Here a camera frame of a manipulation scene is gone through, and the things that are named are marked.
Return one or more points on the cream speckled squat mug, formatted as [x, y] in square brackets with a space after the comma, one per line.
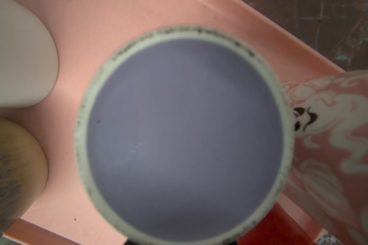
[23, 172]

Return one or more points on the lavender ceramic mug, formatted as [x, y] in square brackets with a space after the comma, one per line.
[184, 136]

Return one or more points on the pink plastic tray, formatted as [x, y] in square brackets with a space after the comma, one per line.
[86, 33]

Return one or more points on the white ceramic mug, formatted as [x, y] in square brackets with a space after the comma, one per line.
[28, 57]

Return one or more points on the red mug black handle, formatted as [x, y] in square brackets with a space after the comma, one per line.
[277, 228]

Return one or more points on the pink ghost pattern mug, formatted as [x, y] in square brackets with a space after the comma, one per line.
[329, 175]

